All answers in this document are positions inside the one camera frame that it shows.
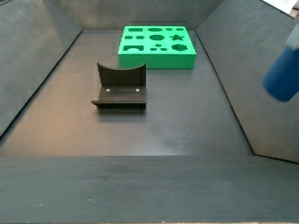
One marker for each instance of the green shape sorting board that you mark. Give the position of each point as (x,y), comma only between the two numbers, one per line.
(163,47)

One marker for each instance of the blue oval peg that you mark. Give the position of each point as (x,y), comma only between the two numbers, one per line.
(282,78)

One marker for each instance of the black curved holder stand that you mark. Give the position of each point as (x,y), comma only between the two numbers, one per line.
(122,86)

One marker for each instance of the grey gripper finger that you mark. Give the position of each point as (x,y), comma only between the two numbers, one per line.
(293,40)

